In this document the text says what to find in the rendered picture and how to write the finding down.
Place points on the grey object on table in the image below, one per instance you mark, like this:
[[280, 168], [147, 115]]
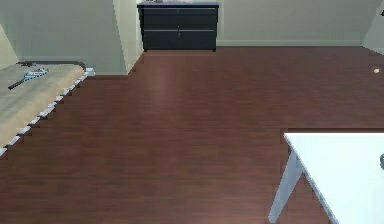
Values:
[[382, 161]]

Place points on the beige bed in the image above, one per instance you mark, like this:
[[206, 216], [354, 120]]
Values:
[[30, 96]]

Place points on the black chest of drawers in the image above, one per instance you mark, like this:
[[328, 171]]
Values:
[[179, 28]]

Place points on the blue tennis racket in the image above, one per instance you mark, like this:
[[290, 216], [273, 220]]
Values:
[[29, 76]]

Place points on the small pale ball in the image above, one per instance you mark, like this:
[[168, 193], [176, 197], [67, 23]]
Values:
[[376, 70]]

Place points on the white table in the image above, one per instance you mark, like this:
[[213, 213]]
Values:
[[346, 176]]

